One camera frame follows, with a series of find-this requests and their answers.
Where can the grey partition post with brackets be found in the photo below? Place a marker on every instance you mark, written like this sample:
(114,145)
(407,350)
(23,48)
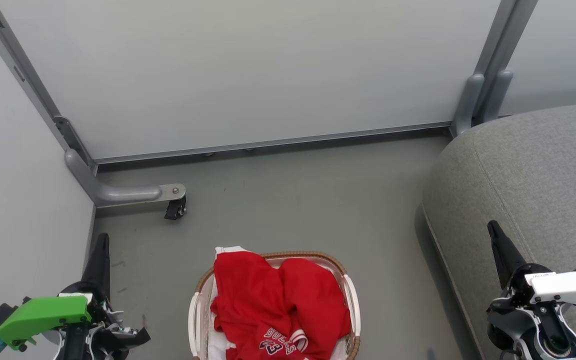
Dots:
(23,70)

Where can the white garment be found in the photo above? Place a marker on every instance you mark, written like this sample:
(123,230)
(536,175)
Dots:
(230,249)

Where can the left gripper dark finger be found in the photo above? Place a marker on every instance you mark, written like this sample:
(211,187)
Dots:
(99,260)

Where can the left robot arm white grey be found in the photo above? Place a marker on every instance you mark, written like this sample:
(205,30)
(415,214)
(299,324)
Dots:
(75,349)

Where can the plain red garment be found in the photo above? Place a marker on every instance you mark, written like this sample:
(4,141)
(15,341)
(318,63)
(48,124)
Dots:
(243,285)

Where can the red garment with Bulls print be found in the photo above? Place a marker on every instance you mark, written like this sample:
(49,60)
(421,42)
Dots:
(318,310)

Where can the grey partition bottom rail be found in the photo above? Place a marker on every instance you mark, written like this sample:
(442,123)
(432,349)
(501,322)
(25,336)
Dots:
(268,144)

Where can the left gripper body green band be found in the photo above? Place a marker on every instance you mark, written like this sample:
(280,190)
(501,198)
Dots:
(43,315)

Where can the grey double partition post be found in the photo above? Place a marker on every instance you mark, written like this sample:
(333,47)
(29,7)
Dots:
(493,60)

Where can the grey fabric sofa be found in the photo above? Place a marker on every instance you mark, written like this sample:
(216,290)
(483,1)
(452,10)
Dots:
(543,175)

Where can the white laundry basket wicker rim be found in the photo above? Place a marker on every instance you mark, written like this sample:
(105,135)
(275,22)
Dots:
(354,305)

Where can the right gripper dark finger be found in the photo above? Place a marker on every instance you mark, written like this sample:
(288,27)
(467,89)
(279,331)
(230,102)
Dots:
(504,255)

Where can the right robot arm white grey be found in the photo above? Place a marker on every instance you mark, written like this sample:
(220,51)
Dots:
(518,330)

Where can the black caster wheel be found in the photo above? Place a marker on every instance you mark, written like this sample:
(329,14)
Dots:
(175,210)

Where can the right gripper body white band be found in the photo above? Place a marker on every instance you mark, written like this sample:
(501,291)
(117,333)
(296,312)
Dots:
(563,289)

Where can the grey partition foot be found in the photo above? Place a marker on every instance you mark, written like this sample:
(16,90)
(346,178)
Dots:
(118,194)

